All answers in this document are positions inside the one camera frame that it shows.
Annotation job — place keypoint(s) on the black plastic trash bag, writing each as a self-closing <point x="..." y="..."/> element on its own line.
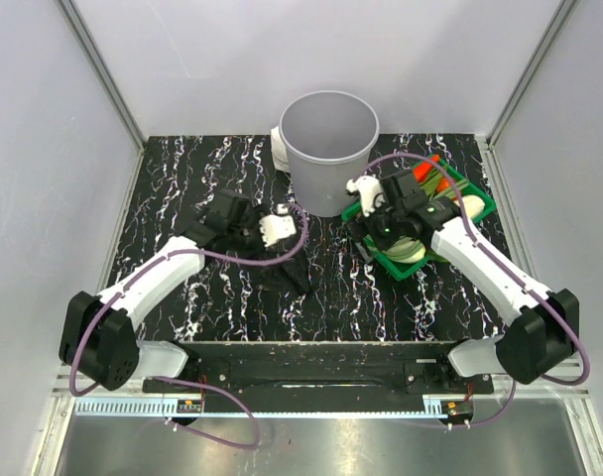
<point x="290" y="276"/>

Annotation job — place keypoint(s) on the green plastic vegetable basket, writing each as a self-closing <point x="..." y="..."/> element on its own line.
<point x="445" y="181"/>

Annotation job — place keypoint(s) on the grey plastic trash bin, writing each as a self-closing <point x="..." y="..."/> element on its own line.
<point x="328" y="137"/>

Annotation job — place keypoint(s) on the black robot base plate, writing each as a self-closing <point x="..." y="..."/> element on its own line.
<point x="322" y="379"/>

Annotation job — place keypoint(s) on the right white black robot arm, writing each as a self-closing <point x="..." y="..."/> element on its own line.
<point x="541" y="325"/>

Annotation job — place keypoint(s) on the orange toy carrot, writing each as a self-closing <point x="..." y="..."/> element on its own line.
<point x="422" y="171"/>

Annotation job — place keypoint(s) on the green toy bean bundle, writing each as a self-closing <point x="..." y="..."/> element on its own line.
<point x="406" y="251"/>

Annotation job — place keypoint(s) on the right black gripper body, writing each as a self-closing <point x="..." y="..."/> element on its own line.
<point x="382" y="226"/>

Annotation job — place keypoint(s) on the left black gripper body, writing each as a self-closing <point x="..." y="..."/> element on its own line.
<point x="247" y="240"/>

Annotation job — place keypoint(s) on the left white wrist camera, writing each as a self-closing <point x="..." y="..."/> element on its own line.
<point x="277" y="227"/>

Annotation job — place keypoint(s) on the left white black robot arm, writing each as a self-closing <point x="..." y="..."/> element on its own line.
<point x="99" y="336"/>

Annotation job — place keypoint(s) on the aluminium frame rail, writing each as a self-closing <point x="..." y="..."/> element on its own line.
<point x="94" y="57"/>

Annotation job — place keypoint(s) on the white crumpled paper towel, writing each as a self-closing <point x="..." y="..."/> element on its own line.
<point x="279" y="152"/>

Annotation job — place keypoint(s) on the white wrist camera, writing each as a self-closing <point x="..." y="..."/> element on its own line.
<point x="277" y="227"/>
<point x="370" y="193"/>

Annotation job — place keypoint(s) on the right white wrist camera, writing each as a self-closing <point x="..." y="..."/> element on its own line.
<point x="370" y="193"/>

